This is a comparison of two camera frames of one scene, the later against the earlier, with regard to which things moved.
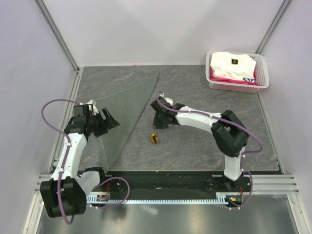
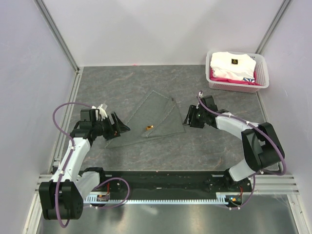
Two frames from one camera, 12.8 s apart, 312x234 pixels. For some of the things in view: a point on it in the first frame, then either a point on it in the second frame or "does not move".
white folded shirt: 232,66 does not move
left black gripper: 107,125 → 115,129
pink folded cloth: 234,81 does not move
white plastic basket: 262,71 does not move
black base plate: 171,183 does not move
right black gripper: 158,125 → 192,110
